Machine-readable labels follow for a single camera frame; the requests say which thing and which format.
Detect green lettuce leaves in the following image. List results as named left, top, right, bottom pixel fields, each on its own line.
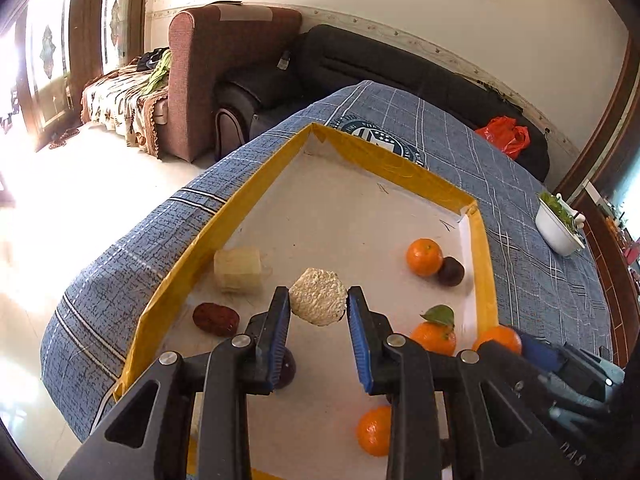
left=538, top=192, right=576, bottom=233

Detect yellow cardboard tray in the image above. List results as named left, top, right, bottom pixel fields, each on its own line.
left=119, top=124, right=498, bottom=479

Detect blue plaid tablecloth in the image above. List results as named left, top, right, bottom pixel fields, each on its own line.
left=40, top=81, right=612, bottom=440

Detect maroon armchair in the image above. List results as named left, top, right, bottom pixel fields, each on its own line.
left=158, top=2, right=303, bottom=162

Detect white bowl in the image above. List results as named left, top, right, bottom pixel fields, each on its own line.
left=535, top=196, right=586, bottom=257

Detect large pale sugarcane chunk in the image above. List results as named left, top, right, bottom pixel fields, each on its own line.
left=214, top=246, right=262, bottom=294

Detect leafy orange mandarin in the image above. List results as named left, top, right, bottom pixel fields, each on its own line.
left=411, top=304, right=457, bottom=356

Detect dark red plum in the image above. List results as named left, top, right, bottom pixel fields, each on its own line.
left=274, top=349, right=296, bottom=390

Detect black leather sofa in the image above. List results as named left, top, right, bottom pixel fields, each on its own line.
left=213, top=25, right=550, bottom=181

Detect patterned cloth covered bench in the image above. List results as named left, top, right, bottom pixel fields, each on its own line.
left=80, top=47, right=171, bottom=158

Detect wooden brick-pattern cabinet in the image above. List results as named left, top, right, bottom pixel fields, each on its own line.
left=552, top=34, right=640, bottom=369

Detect red plastic bag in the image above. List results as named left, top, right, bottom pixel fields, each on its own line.
left=475, top=116, right=530, bottom=159

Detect red jujube date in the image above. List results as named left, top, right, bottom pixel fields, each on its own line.
left=192, top=302, right=240, bottom=337

